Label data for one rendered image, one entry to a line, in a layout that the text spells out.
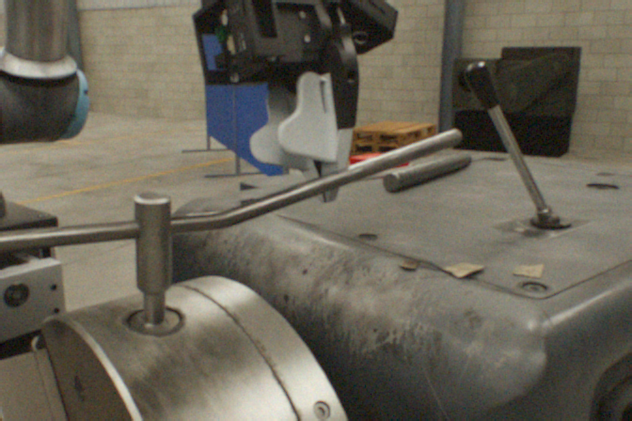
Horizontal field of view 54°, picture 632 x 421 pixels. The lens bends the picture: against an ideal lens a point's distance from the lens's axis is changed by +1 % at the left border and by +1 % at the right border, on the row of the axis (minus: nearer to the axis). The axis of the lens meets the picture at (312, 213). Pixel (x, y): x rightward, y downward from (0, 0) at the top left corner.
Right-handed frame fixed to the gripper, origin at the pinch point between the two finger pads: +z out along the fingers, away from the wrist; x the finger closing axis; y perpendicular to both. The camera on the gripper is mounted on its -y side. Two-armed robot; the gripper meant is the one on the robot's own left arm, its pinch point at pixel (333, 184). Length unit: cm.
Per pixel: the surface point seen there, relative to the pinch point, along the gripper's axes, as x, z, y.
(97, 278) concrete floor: -369, 17, -104
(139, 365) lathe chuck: -0.8, 8.7, 16.7
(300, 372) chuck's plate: 2.2, 11.8, 7.6
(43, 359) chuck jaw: -13.3, 8.6, 18.8
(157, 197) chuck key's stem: -0.2, -0.9, 13.9
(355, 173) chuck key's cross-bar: 2.9, -0.4, 0.3
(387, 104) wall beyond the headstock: -740, -167, -795
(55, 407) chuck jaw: -12.0, 11.9, 18.9
